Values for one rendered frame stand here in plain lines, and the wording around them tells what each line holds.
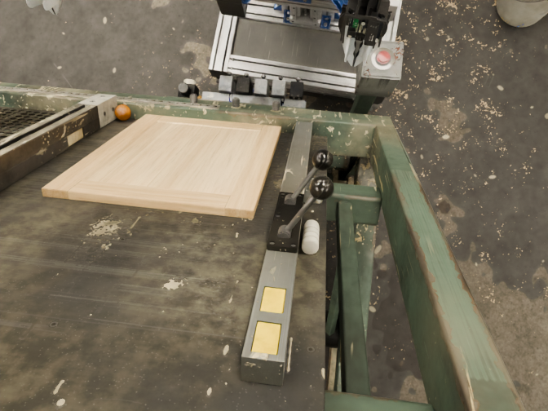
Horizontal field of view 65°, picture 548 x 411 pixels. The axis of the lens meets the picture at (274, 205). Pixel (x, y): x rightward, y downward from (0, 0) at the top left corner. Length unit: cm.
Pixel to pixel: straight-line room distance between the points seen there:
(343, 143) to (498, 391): 97
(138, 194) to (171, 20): 177
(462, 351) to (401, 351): 176
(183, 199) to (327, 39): 148
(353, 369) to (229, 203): 40
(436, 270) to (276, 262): 24
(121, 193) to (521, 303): 202
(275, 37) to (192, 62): 50
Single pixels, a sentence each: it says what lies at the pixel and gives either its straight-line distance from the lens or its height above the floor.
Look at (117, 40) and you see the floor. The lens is 265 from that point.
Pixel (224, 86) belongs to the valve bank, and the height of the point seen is 76.
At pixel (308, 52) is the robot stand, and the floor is 21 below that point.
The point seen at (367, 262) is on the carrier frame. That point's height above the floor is 79.
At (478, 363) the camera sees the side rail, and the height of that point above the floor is 170.
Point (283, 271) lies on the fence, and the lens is 64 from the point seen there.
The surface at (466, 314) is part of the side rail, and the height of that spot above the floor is 162.
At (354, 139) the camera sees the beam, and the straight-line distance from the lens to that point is 137.
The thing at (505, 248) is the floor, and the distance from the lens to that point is 243.
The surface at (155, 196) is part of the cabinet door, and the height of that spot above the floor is 136.
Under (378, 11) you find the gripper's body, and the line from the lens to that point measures 81.
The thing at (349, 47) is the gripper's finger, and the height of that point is 140.
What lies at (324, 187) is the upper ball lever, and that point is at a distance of 65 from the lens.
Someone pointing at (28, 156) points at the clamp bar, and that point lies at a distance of 111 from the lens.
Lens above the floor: 221
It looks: 84 degrees down
